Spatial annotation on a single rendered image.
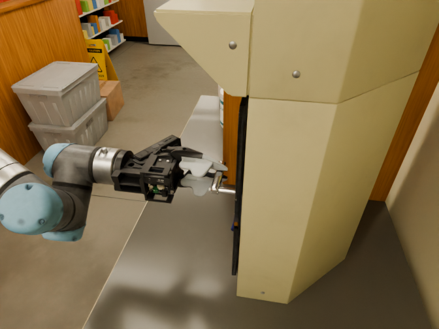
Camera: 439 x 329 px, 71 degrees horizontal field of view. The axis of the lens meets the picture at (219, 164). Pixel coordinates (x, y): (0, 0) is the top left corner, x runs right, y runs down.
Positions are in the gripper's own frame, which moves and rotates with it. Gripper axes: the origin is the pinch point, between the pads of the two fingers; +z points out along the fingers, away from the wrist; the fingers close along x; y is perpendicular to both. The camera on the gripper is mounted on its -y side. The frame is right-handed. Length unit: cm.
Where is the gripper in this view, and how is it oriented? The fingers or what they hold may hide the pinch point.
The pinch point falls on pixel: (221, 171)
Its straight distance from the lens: 61.5
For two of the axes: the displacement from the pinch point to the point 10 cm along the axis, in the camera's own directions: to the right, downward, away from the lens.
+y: -1.6, 5.9, -7.9
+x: 0.0, -8.0, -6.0
